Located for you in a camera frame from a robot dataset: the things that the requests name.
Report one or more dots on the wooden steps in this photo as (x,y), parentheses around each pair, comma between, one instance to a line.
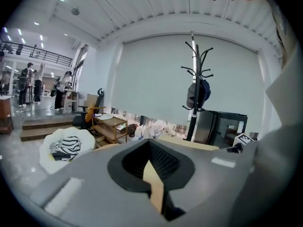
(42,129)

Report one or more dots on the black white striped cloth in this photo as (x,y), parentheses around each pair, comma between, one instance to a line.
(67,146)

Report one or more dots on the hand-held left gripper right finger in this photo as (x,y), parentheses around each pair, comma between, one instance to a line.
(208,185)

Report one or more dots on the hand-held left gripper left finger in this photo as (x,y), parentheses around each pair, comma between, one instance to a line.
(94,197)

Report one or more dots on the navy cap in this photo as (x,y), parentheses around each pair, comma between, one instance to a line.
(205,92)

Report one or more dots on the black office chair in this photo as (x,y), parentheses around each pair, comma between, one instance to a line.
(81,119)

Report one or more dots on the white wooden stand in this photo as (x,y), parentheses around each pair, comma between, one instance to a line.
(70,100)

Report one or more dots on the grey cap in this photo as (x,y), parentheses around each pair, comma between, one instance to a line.
(191,96)

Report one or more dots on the brown bag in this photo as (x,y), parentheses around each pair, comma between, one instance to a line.
(131,128)

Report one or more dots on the wooden shelf rack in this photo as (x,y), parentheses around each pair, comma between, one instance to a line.
(109,129)

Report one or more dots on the black balcony railing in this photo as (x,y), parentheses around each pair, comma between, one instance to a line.
(35,52)

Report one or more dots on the black glass-door cabinet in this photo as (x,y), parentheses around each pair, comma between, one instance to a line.
(220,129)

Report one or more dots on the orange cushion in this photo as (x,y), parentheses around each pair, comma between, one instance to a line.
(89,114)

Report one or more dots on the white shell-shaped chair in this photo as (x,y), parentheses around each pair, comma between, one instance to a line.
(47,155)

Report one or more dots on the brown wooden cabinet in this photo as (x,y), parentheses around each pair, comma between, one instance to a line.
(5,115)

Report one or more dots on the grey roller blind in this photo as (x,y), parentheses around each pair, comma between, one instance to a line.
(156,79)

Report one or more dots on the black coat rack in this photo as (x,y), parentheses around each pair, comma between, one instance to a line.
(197,79)

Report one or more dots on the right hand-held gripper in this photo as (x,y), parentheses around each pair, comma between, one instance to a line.
(243,139)

